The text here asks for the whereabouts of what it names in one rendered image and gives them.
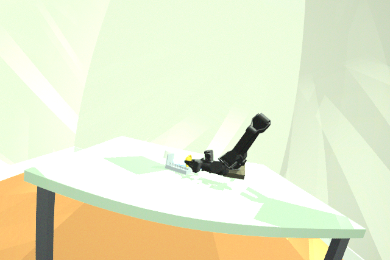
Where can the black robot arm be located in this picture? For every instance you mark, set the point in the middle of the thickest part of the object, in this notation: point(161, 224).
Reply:
point(236, 158)

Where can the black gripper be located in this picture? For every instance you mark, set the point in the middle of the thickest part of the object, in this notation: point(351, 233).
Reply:
point(197, 165)

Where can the white dish rack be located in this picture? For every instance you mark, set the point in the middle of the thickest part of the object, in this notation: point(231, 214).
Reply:
point(174, 167)

